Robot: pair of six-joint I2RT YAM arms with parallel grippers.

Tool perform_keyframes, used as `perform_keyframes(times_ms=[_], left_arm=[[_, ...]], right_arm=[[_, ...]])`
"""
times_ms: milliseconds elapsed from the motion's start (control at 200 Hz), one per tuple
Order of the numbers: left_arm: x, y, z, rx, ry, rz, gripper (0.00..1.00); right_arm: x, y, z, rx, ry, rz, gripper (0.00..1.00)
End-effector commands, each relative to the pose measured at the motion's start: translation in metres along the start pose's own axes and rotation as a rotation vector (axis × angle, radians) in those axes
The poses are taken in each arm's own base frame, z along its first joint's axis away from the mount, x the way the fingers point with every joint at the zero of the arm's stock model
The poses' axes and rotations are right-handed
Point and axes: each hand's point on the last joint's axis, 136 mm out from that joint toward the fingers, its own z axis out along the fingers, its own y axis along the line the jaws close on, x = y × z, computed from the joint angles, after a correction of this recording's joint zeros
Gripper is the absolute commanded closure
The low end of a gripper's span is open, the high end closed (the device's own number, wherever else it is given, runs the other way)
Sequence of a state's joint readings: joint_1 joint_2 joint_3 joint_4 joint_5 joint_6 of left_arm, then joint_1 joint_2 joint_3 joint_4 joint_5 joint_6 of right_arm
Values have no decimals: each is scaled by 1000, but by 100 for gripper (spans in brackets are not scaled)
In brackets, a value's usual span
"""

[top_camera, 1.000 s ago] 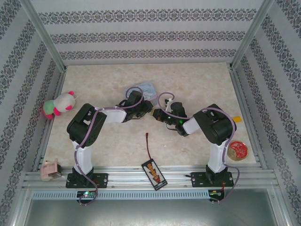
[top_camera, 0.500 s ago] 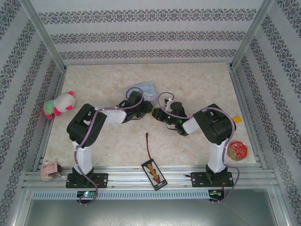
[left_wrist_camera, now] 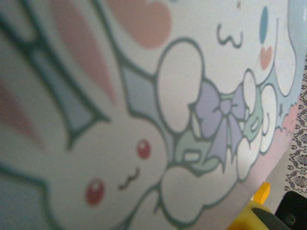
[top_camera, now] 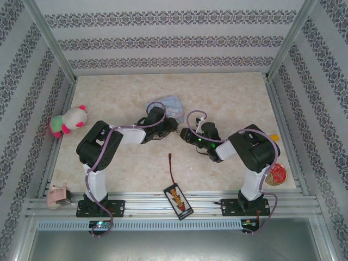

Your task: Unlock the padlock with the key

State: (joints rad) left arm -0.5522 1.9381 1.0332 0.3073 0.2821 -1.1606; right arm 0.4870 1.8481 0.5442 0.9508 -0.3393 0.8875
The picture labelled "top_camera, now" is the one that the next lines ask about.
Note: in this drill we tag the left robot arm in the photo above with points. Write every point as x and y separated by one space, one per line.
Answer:
95 144

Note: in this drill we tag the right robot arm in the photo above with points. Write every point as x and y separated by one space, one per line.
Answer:
255 146

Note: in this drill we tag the black printed circuit board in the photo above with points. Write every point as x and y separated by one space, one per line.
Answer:
178 201

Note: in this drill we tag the small yellow object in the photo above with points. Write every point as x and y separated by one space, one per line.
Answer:
275 137

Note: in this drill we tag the round red tin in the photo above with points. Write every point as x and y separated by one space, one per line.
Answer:
277 174

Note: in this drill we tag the white pink plush toy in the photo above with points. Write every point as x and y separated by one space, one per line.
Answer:
72 117

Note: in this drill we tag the small controller board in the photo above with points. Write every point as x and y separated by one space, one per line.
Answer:
100 224
250 224

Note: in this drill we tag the grey metal sheet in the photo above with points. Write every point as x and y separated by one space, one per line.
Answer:
174 246

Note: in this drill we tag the pink toy box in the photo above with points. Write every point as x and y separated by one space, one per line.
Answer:
57 196

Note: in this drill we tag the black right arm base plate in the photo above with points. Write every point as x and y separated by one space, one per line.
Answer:
229 208

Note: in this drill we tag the aluminium mounting rail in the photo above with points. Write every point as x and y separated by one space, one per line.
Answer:
152 206

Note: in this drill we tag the aluminium side rail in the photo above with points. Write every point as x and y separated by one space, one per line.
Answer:
55 141
288 138

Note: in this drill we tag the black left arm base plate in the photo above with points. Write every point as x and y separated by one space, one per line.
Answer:
118 208

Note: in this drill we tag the aluminium frame post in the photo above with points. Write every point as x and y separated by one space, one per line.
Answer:
291 40
51 40

